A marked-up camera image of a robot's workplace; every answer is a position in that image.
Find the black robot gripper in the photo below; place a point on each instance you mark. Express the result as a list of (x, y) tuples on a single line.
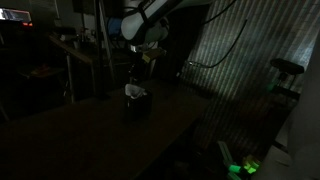
[(136, 73)]

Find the white cloth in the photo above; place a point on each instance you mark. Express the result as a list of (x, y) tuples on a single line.
[(134, 92)]

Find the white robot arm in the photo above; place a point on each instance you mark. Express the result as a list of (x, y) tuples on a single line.
[(174, 24)]

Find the dark open box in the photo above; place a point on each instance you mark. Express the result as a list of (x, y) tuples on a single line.
[(139, 108)]

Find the metal tripod pole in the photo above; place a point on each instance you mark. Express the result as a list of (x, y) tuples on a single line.
[(101, 92)]

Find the lit computer monitor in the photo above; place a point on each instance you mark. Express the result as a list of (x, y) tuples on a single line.
[(15, 15)]

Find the green glowing device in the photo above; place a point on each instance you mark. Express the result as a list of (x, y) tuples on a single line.
[(249, 166)]

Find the yellow-green wrist camera box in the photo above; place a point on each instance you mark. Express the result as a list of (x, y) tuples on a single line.
[(152, 54)]

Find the black camera on stand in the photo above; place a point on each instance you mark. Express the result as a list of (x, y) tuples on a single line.
[(286, 68)]

